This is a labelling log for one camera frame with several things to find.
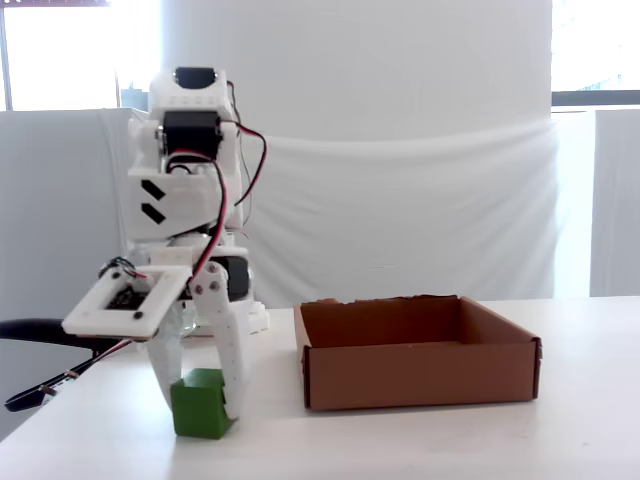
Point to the brown cardboard box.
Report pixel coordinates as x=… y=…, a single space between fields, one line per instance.
x=420 y=375

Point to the black clamp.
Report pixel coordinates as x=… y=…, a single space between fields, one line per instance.
x=30 y=330

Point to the grey window mullion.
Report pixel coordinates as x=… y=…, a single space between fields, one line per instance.
x=6 y=55

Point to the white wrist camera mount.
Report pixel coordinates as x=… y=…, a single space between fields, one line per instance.
x=100 y=320

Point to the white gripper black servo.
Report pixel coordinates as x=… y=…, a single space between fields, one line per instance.
x=216 y=295

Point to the dark window sill bar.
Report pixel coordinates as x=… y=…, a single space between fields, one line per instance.
x=595 y=98

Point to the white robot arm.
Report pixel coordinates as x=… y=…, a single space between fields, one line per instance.
x=175 y=200

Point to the white backdrop cloth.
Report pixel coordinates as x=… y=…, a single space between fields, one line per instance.
x=400 y=210

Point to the green cube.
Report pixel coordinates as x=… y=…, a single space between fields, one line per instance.
x=197 y=410

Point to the white round pillar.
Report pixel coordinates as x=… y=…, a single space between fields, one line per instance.
x=350 y=60

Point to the white partition panel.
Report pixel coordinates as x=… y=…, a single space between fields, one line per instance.
x=50 y=200
x=617 y=200

